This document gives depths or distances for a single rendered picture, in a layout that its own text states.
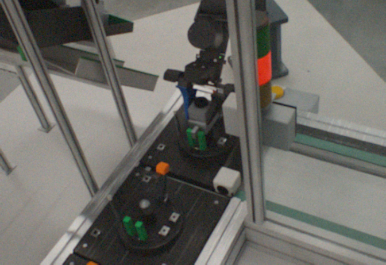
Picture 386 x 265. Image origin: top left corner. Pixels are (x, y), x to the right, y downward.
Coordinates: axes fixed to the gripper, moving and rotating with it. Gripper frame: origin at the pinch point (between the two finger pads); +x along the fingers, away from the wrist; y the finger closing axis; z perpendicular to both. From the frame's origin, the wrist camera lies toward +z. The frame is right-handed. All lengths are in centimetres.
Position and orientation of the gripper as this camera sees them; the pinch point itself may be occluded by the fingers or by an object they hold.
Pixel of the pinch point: (200, 107)
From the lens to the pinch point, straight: 108.2
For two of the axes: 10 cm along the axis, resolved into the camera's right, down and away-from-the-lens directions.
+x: -2.1, 9.7, 1.4
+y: 8.7, 2.5, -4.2
